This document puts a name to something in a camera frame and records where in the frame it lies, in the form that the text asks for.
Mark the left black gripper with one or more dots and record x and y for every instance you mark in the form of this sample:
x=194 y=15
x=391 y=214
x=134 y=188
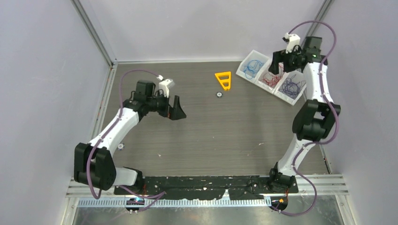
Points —
x=174 y=113

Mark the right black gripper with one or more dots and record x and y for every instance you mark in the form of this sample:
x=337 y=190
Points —
x=280 y=56

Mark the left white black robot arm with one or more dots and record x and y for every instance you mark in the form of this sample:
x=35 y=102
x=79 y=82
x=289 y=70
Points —
x=93 y=161

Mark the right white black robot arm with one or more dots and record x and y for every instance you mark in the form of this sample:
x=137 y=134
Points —
x=317 y=116

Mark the white three-compartment plastic tray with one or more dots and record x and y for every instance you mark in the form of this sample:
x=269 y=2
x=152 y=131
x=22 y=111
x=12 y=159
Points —
x=288 y=87

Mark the small round metal disc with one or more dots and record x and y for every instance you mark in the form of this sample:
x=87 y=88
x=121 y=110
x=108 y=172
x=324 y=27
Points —
x=219 y=94

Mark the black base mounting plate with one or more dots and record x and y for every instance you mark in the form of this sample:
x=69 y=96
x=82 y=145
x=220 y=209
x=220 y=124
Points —
x=250 y=187

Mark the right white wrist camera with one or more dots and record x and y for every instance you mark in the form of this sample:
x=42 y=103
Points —
x=291 y=40

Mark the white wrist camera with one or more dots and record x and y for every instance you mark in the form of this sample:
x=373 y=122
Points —
x=291 y=40
x=165 y=84

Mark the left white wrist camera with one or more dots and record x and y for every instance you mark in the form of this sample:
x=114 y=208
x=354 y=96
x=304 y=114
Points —
x=165 y=84

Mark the yellow triangular plastic frame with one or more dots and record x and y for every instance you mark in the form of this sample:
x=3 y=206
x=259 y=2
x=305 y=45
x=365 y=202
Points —
x=224 y=79

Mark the aluminium front rail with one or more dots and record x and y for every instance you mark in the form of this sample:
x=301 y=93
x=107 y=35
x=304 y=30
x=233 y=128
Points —
x=313 y=185

